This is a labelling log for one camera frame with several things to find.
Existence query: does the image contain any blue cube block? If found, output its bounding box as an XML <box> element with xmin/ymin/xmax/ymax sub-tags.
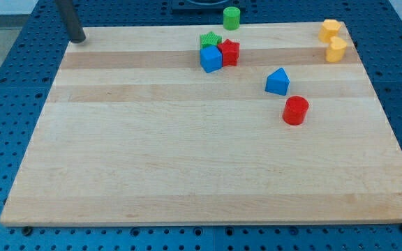
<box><xmin>200</xmin><ymin>46</ymin><xmax>223</xmax><ymax>73</ymax></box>

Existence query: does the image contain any green cylinder block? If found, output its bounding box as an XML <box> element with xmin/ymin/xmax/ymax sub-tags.
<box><xmin>223</xmin><ymin>6</ymin><xmax>241</xmax><ymax>31</ymax></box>

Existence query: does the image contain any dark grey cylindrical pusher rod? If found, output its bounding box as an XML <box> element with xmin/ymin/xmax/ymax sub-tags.
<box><xmin>54</xmin><ymin>0</ymin><xmax>86</xmax><ymax>44</ymax></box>

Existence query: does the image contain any green star block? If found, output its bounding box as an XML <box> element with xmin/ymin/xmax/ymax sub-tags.
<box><xmin>199</xmin><ymin>31</ymin><xmax>222</xmax><ymax>49</ymax></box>

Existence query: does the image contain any yellow hexagon block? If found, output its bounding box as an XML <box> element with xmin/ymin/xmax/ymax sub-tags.
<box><xmin>318</xmin><ymin>19</ymin><xmax>341</xmax><ymax>43</ymax></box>

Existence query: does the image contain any red star block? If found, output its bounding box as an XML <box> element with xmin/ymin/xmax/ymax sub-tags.
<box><xmin>217</xmin><ymin>39</ymin><xmax>240</xmax><ymax>66</ymax></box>

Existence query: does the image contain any yellow heart block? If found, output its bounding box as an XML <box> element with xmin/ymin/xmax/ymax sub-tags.
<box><xmin>325</xmin><ymin>36</ymin><xmax>348</xmax><ymax>63</ymax></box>

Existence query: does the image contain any red cylinder block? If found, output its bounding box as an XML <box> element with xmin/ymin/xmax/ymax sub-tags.
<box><xmin>282</xmin><ymin>96</ymin><xmax>309</xmax><ymax>126</ymax></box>

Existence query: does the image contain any blue triangular prism block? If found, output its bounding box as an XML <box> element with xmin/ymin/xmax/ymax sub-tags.
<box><xmin>265</xmin><ymin>68</ymin><xmax>290</xmax><ymax>96</ymax></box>

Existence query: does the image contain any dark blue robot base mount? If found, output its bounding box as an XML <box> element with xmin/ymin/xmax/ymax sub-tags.
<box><xmin>169</xmin><ymin>0</ymin><xmax>247</xmax><ymax>13</ymax></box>

